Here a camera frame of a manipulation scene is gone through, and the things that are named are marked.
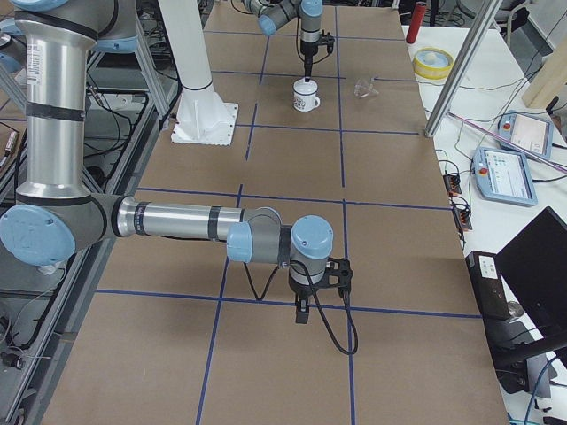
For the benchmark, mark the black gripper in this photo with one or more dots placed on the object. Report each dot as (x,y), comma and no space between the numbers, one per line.
(300,292)
(308,48)

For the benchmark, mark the clear glass funnel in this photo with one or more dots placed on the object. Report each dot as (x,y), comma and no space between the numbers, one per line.
(365,88)

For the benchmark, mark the white cup lid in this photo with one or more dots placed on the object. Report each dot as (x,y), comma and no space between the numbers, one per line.
(305,87)

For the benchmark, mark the white enamel cup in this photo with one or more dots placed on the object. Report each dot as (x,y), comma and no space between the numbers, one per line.
(306,103)

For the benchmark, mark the red cylinder tube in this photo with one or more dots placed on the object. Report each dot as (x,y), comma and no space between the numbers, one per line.
(417,17)

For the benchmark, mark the yellow tape roll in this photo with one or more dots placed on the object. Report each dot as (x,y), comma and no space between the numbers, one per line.
(432,63)

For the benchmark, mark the silver reacher grabber stick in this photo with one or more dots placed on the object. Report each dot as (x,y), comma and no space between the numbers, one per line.
(507,143)

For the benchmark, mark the black box device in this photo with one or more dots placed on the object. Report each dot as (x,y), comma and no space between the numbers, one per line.
(487,286)

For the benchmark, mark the near teach pendant tablet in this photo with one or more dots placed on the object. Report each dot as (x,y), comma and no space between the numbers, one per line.
(504,176)

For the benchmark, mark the teach pendant tablet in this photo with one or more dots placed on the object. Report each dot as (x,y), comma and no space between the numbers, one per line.
(504,176)
(528,132)

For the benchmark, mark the black laptop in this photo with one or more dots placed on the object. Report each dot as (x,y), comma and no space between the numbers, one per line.
(533,264)

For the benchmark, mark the far teach pendant tablet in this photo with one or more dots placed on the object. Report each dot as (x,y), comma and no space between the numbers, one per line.
(528,132)

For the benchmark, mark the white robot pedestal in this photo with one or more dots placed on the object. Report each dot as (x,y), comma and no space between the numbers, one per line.
(202,117)

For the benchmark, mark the aluminium frame post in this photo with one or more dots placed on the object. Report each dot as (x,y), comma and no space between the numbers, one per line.
(471,43)

